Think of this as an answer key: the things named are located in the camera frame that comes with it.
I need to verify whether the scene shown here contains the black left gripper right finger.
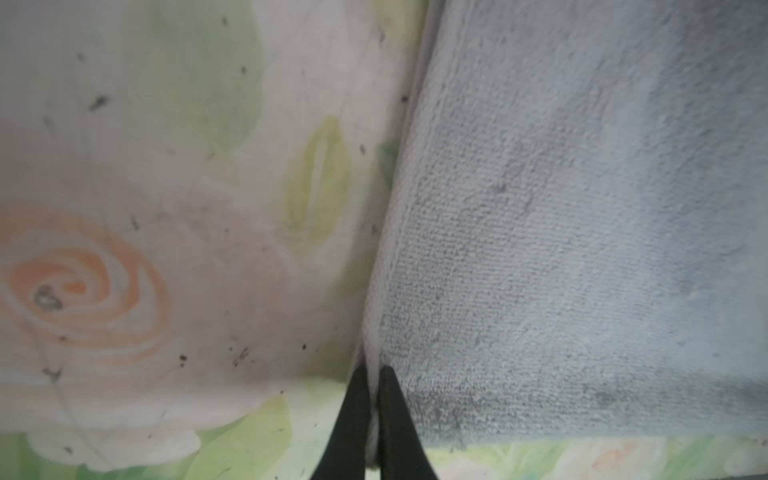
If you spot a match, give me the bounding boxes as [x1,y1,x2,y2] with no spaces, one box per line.
[377,366,438,480]

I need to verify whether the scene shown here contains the light grey towel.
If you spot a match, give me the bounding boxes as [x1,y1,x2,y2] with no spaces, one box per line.
[363,1,767,446]

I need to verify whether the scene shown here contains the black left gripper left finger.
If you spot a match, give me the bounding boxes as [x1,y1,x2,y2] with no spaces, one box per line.
[310,365,371,480]

